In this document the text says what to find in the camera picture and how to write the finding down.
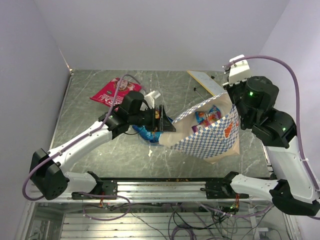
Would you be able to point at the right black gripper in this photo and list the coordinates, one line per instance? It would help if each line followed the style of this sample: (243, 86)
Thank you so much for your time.
(232, 87)

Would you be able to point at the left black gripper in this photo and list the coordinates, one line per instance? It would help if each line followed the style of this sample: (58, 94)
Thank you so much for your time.
(162, 124)

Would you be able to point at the blue snack bag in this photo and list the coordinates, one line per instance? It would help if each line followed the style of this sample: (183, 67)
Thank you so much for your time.
(148, 135)

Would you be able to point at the blue checkered paper bag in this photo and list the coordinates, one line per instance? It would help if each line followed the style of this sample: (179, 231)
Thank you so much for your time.
(218, 140)

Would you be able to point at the red snack bag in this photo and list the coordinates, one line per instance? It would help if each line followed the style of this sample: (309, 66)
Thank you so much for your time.
(106, 94)

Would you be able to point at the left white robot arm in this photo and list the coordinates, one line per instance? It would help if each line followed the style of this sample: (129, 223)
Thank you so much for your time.
(50, 171)

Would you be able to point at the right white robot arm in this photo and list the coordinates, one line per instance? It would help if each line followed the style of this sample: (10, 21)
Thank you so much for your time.
(294, 191)

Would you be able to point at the M&M's candy bag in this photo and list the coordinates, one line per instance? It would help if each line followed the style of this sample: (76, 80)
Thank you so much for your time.
(211, 115)

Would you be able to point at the small whiteboard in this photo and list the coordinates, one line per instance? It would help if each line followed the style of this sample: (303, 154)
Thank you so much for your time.
(206, 82)

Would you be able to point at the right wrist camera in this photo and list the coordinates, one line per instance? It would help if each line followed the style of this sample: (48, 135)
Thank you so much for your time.
(237, 70)

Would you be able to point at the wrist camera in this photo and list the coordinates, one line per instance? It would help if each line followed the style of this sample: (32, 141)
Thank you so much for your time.
(150, 98)
(237, 70)

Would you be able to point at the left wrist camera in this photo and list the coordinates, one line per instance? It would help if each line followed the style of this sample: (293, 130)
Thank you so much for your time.
(150, 98)

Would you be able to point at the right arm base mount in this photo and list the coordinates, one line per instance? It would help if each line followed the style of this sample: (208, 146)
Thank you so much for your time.
(218, 190)

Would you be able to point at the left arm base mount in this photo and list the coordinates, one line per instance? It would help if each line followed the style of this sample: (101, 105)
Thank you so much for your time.
(108, 189)

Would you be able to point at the aluminium frame rail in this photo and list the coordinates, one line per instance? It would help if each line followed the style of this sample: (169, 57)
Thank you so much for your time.
(146, 190)

